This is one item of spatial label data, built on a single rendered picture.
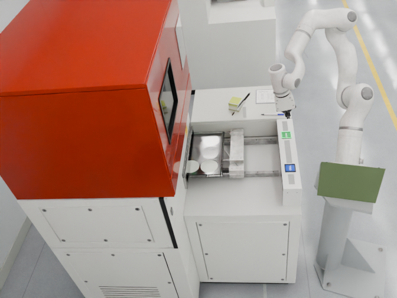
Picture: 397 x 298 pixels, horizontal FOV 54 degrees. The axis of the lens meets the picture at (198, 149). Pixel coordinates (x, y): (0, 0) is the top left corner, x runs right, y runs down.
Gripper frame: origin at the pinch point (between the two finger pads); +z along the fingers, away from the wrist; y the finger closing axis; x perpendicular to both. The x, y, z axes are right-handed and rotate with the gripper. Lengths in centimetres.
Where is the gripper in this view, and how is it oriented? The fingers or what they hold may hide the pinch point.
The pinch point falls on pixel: (287, 114)
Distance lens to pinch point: 223.4
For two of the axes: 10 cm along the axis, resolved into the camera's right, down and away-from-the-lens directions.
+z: 3.3, 6.9, 6.4
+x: 0.8, -7.0, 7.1
